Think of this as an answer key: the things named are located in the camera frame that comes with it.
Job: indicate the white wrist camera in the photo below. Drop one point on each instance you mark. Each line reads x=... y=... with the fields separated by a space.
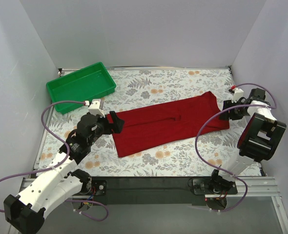
x=95 y=107
x=237 y=94

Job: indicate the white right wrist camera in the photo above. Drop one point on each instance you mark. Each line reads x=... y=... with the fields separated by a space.
x=237 y=94

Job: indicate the green plastic tray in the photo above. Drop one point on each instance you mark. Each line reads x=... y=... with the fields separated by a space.
x=91 y=82

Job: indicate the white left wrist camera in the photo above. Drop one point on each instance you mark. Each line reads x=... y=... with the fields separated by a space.
x=95 y=107

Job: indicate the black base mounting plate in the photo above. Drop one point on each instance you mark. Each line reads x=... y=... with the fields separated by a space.
x=195 y=191

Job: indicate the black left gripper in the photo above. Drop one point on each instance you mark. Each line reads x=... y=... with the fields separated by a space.
x=109 y=124

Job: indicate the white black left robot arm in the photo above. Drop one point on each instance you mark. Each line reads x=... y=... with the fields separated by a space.
x=28 y=210

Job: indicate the floral patterned table mat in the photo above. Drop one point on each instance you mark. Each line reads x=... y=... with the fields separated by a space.
x=140 y=88

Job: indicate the red t shirt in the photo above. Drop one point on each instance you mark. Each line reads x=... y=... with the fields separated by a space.
x=152 y=126

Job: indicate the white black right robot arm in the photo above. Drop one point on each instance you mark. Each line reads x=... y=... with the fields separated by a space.
x=258 y=141

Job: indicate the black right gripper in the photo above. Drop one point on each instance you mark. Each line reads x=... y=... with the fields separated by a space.
x=232 y=110

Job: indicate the aluminium frame rail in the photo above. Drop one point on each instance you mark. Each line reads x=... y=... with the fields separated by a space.
x=248 y=186

